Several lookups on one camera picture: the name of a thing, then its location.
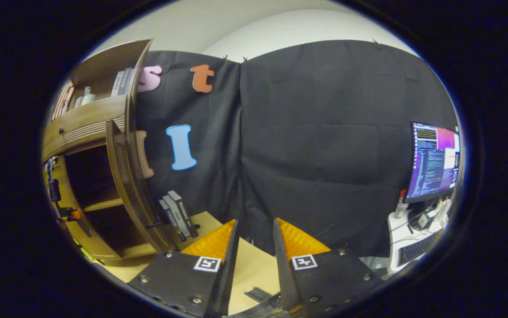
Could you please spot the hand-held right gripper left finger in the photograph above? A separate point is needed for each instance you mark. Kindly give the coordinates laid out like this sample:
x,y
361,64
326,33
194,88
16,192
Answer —
x,y
227,274

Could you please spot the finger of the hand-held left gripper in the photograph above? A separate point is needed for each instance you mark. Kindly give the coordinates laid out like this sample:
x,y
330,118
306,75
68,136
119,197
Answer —
x,y
70,214

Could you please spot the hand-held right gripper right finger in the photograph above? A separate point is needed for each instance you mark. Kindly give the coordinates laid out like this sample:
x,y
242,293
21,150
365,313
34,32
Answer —
x,y
284,274

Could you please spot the wooden double-door shoe cabinet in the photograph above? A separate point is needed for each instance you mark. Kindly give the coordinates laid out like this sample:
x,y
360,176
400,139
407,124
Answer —
x,y
103,66

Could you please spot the wooden cabinet drawer black knob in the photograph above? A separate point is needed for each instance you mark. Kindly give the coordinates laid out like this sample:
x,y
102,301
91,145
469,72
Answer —
x,y
86,119

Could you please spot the yellow-green object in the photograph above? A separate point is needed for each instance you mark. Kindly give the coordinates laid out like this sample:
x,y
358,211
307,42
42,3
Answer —
x,y
89,255

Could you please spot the black book white spine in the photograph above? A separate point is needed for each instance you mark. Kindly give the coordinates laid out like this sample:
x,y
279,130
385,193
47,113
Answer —
x,y
183,214

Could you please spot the grey book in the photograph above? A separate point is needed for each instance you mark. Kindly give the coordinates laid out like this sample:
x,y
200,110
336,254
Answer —
x,y
170,216

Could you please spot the white cup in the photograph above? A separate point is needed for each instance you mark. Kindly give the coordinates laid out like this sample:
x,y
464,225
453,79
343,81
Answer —
x,y
88,99

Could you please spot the black backdrop cloth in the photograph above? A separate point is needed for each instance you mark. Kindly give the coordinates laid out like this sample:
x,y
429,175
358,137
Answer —
x,y
324,154

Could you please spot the dark blue book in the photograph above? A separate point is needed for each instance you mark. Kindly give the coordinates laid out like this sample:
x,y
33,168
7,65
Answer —
x,y
123,82

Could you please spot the white bottle red cap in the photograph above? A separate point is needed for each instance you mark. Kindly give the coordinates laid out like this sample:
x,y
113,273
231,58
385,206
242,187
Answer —
x,y
401,207

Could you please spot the black keyboard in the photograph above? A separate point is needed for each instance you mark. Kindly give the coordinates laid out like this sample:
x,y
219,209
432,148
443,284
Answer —
x,y
417,249

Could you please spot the computer monitor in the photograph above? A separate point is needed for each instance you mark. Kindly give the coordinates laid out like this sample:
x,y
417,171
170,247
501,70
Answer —
x,y
432,163

